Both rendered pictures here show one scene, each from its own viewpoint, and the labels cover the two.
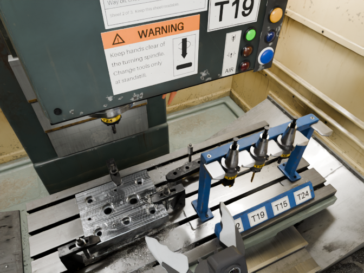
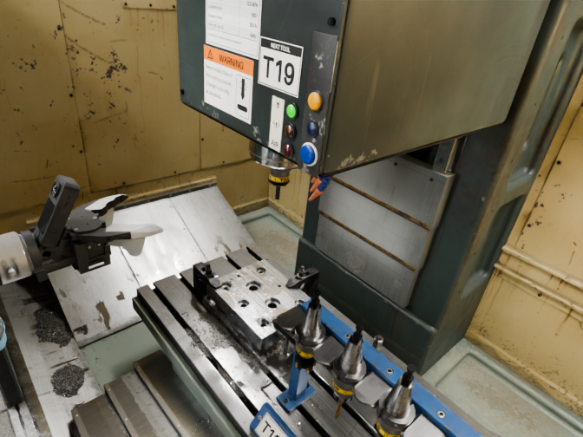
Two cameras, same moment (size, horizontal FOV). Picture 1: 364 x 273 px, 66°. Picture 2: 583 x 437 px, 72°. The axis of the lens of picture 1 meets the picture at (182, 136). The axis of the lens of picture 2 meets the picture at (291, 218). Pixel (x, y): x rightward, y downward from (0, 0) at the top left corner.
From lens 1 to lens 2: 77 cm
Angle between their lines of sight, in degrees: 56
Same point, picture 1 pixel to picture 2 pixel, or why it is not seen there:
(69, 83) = (189, 74)
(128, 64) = (212, 80)
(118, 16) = (212, 36)
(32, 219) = (239, 252)
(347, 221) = not seen: outside the picture
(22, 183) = not seen: hidden behind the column
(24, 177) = not seen: hidden behind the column
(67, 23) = (193, 29)
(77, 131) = (339, 236)
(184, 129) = (488, 396)
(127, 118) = (387, 267)
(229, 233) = (121, 228)
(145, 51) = (221, 75)
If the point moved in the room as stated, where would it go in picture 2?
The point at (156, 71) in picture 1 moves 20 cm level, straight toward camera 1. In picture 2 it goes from (225, 98) to (107, 98)
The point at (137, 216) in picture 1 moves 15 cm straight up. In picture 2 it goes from (251, 311) to (253, 271)
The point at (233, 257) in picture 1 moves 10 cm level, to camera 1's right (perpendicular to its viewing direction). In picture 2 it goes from (64, 179) to (49, 211)
